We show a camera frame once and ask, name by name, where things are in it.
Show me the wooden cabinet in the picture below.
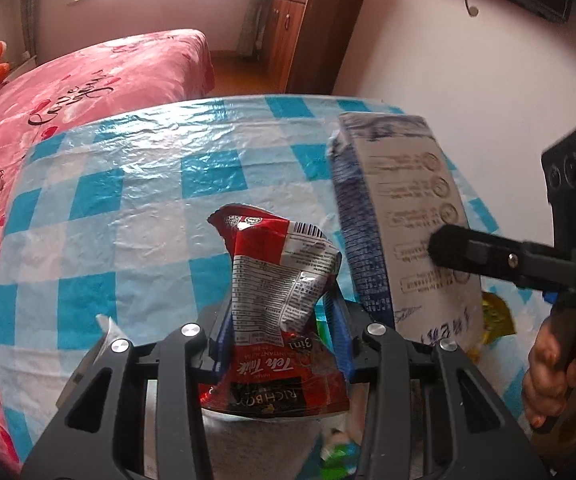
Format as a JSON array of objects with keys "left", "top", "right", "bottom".
[{"left": 262, "top": 0, "right": 369, "bottom": 96}]

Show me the person's right hand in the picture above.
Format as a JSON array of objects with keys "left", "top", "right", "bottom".
[{"left": 522, "top": 316, "right": 576, "bottom": 429}]

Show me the curtain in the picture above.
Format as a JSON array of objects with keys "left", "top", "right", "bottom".
[{"left": 19, "top": 0, "right": 45, "bottom": 61}]

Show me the red snack packet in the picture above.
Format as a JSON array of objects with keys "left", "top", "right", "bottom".
[{"left": 199, "top": 203, "right": 351, "bottom": 417}]

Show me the green packet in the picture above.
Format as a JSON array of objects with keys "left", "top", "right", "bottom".
[{"left": 318, "top": 427, "right": 365, "bottom": 480}]

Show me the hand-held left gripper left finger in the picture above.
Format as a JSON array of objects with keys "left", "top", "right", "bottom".
[{"left": 20, "top": 305, "right": 235, "bottom": 480}]

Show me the white blue milk carton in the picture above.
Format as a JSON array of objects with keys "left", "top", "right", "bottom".
[{"left": 327, "top": 111, "right": 484, "bottom": 361}]

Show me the blue checkered plastic tablecloth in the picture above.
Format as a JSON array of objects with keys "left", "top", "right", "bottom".
[{"left": 0, "top": 94, "right": 533, "bottom": 438}]

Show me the white bag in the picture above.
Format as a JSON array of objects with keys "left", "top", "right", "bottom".
[{"left": 203, "top": 409, "right": 329, "bottom": 480}]

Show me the bed with pink printed sheet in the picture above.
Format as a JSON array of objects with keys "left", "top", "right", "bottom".
[{"left": 0, "top": 27, "right": 217, "bottom": 463}]

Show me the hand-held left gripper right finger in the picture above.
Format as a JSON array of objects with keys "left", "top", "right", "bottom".
[{"left": 324, "top": 287, "right": 551, "bottom": 480}]

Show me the yellow snack packet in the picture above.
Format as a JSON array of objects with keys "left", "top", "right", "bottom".
[{"left": 476, "top": 290, "right": 517, "bottom": 347}]

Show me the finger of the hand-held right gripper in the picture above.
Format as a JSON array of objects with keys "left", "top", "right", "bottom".
[{"left": 427, "top": 224, "right": 576, "bottom": 291}]

